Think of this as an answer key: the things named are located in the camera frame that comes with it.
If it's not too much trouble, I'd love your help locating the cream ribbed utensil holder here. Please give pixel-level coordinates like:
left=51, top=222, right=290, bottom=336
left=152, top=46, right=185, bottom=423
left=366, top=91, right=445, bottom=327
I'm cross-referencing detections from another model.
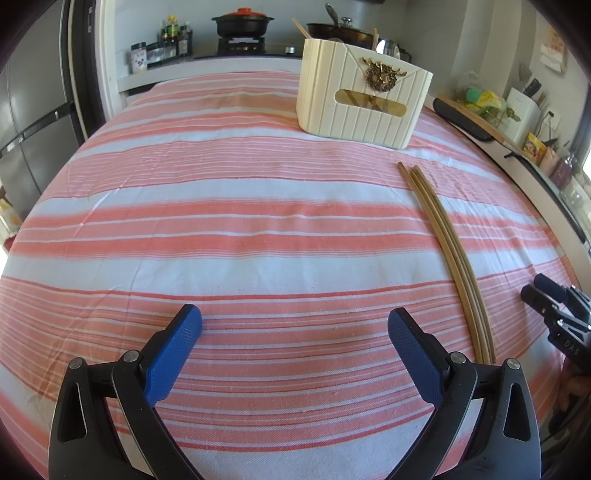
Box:
left=296, top=38, right=435, bottom=150

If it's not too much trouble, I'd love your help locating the wall calendar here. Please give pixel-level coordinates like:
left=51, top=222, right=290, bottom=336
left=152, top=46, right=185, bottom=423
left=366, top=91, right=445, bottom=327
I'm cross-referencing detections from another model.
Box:
left=540, top=25, right=571, bottom=72

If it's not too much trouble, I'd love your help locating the black tray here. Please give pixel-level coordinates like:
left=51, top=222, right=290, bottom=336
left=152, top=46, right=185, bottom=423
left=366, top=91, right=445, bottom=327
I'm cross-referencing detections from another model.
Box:
left=433, top=97, right=494, bottom=141

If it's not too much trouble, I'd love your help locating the yellow snack packet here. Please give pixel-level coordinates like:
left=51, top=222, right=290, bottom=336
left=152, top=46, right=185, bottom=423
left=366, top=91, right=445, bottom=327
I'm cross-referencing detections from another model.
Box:
left=524, top=133, right=548, bottom=164

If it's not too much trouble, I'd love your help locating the black pot with orange lid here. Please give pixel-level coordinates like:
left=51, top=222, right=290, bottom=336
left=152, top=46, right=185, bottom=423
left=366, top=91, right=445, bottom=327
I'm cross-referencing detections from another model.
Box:
left=211, top=7, right=274, bottom=38

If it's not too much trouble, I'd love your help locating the black spice rack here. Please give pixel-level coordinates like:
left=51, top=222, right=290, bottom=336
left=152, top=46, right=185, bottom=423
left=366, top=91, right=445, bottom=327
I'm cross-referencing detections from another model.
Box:
left=145, top=41, right=178, bottom=63

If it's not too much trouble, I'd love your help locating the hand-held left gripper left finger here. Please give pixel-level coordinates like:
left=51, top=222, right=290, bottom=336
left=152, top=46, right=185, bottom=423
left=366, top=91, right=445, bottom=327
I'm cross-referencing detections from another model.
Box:
left=48, top=304, right=204, bottom=480

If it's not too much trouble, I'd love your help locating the plastic bag with sponges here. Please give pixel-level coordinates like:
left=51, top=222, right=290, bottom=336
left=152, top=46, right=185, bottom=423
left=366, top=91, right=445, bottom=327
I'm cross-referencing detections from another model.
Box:
left=457, top=71, right=518, bottom=125

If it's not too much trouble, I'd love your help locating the wooden cutting board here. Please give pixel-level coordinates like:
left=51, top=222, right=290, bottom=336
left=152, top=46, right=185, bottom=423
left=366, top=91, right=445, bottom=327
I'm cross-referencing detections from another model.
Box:
left=436, top=93, right=522, bottom=151

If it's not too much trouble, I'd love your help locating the person's right hand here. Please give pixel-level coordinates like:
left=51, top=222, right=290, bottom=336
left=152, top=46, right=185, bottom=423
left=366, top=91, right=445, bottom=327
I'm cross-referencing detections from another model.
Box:
left=554, top=364, right=591, bottom=418

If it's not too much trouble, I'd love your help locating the white knife holder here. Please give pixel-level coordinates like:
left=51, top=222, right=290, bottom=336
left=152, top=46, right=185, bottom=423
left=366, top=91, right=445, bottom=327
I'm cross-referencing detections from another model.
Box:
left=503, top=88, right=543, bottom=139

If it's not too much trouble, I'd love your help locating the white-labelled spice jar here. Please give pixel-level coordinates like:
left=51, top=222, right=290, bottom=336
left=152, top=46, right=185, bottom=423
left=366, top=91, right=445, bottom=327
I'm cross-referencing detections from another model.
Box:
left=130, top=41, right=148, bottom=73

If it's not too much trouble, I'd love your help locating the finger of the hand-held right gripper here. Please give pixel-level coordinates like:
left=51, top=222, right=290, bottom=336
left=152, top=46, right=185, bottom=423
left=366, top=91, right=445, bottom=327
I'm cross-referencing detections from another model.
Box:
left=521, top=285, right=561, bottom=320
left=533, top=273, right=572, bottom=302

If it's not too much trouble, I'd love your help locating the frying pan with glass lid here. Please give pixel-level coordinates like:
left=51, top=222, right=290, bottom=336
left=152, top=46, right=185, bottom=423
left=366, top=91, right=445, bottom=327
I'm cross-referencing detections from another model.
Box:
left=306, top=4, right=376, bottom=41

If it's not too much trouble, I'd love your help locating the dark red jar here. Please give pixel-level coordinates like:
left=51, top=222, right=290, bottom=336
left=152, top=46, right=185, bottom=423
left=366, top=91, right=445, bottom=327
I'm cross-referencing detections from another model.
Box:
left=551, top=154, right=578, bottom=188

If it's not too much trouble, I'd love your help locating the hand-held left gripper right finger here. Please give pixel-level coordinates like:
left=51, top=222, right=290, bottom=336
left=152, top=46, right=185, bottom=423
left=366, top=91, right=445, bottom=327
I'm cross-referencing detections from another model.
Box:
left=388, top=308, right=542, bottom=480

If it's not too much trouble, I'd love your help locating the yellow-capped sauce bottle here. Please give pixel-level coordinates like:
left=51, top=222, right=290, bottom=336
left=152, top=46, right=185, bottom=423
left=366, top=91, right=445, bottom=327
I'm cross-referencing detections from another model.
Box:
left=161, top=16, right=180, bottom=58

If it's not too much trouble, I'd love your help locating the black gas stove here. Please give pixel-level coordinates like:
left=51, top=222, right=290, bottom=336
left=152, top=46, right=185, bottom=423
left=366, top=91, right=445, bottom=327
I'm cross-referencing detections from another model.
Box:
left=194, top=37, right=305, bottom=60

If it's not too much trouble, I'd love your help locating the grey refrigerator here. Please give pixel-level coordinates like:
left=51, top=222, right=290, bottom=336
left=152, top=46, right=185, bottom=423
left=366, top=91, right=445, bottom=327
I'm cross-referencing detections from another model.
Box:
left=0, top=0, right=88, bottom=217

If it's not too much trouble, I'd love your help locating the pink striped tablecloth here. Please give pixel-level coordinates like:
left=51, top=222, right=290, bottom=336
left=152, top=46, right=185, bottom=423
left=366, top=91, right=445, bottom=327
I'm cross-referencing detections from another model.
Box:
left=0, top=69, right=578, bottom=480

